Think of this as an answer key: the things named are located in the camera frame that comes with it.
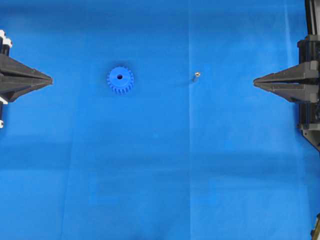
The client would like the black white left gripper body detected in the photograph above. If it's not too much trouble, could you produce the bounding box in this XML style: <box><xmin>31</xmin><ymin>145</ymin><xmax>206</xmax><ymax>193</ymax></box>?
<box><xmin>0</xmin><ymin>29</ymin><xmax>13</xmax><ymax>129</ymax></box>

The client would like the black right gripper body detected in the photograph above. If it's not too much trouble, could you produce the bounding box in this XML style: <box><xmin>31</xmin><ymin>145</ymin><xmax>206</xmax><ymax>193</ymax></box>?
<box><xmin>296</xmin><ymin>34</ymin><xmax>320</xmax><ymax>151</ymax></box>

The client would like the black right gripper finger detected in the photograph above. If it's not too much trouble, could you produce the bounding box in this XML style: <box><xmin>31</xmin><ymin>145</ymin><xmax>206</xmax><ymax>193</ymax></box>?
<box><xmin>253</xmin><ymin>82</ymin><xmax>319</xmax><ymax>103</ymax></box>
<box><xmin>253</xmin><ymin>61</ymin><xmax>319</xmax><ymax>85</ymax></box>

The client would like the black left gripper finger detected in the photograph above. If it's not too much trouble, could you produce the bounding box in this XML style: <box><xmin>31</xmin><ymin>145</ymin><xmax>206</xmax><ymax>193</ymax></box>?
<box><xmin>0</xmin><ymin>80</ymin><xmax>53</xmax><ymax>103</ymax></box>
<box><xmin>0</xmin><ymin>54</ymin><xmax>53</xmax><ymax>83</ymax></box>

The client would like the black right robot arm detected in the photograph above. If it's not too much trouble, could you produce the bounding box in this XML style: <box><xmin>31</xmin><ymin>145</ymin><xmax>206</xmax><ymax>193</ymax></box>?
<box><xmin>253</xmin><ymin>0</ymin><xmax>320</xmax><ymax>151</ymax></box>

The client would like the small blue plastic gear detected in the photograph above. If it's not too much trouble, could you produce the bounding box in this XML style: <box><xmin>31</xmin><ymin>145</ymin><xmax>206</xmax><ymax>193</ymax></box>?
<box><xmin>107</xmin><ymin>66</ymin><xmax>135</xmax><ymax>96</ymax></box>

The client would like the blue cloth mat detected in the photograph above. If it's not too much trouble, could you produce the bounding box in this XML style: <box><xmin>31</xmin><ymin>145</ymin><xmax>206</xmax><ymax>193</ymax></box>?
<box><xmin>0</xmin><ymin>0</ymin><xmax>320</xmax><ymax>240</ymax></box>

